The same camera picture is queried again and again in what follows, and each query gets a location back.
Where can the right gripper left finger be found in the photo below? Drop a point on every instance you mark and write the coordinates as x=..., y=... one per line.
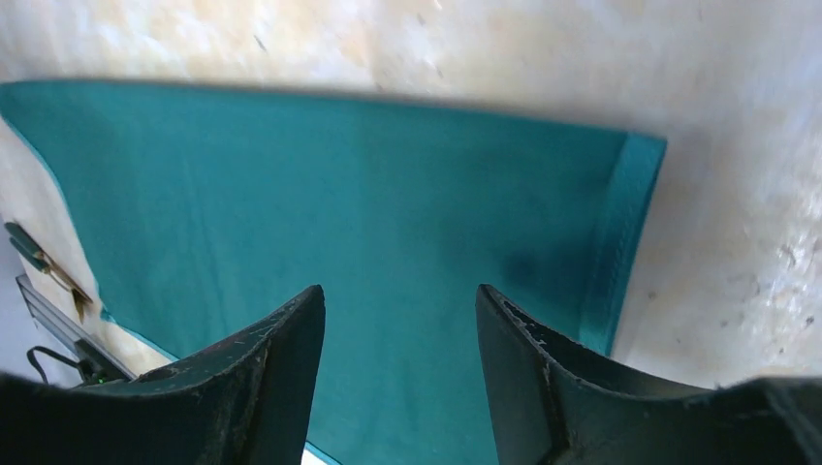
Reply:
x=243, y=400

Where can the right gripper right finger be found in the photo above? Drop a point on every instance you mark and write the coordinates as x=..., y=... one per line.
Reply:
x=554, y=401

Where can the teal cloth napkin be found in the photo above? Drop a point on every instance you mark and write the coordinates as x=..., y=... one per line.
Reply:
x=199, y=209

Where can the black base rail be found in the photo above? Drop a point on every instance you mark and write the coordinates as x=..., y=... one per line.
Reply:
x=94, y=364

